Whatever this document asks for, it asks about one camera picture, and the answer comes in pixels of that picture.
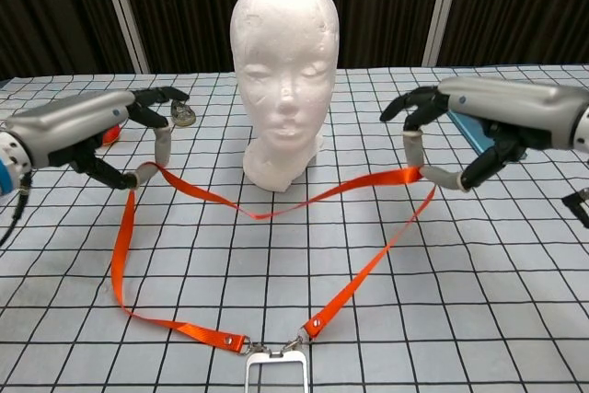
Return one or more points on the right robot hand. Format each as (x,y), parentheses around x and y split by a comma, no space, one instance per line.
(506,103)

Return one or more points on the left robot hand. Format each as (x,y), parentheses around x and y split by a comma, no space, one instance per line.
(69,121)

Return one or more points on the clear badge holder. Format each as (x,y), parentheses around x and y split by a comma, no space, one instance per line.
(250,374)

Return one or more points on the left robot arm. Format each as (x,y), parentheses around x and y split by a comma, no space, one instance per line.
(11,158)

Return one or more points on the white foam mannequin head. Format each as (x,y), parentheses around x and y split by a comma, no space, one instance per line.
(285,66)

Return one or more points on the teal smartphone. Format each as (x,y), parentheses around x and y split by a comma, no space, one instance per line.
(469,130)

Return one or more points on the red ball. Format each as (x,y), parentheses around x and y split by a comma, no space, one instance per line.
(112,136)

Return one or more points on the black folding screen panel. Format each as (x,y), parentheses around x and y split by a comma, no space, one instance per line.
(377,11)
(520,11)
(193,11)
(46,11)

